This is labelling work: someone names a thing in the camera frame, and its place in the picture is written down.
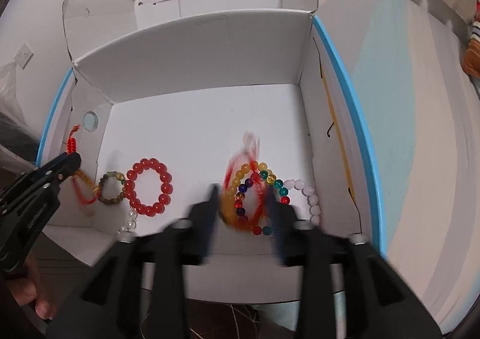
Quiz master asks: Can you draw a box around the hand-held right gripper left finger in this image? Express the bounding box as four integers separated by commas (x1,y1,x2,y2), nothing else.
47,183,222,339

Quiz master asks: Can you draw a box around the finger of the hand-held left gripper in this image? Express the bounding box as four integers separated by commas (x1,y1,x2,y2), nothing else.
7,176,62,209
33,152,83,179

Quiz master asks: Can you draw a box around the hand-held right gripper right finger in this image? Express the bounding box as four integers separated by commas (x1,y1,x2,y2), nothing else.
265,188,440,339

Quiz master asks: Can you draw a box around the white bead bracelet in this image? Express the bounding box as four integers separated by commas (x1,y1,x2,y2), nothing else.
283,178,323,229

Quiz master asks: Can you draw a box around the multicolour glass bead bracelet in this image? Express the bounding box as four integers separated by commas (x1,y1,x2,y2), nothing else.
232,161,292,237

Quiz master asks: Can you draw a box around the brown bead bracelet red tassel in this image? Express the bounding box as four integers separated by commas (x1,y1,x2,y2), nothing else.
67,124,127,213

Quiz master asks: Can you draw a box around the yellow bead bracelet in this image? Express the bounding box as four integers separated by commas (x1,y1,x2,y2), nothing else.
219,162,264,232

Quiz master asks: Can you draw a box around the red cord bracelet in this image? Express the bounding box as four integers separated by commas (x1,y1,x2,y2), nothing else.
223,131,264,228

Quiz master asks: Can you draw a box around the clear bead bracelet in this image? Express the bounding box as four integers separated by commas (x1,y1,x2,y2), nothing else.
116,207,138,237

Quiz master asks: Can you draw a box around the white cardboard box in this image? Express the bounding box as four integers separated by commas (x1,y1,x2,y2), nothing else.
37,0,388,307

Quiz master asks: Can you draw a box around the person's left hand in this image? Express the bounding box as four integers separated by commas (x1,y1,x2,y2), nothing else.
3,253,58,322

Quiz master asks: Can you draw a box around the clear plastic bag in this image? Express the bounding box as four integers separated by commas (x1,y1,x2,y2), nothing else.
0,60,25,131

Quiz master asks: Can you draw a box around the striped knitted blanket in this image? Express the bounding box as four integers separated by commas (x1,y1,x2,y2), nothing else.
461,0,480,79

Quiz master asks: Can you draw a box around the white wall socket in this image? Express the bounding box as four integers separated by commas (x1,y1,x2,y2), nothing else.
14,42,35,70

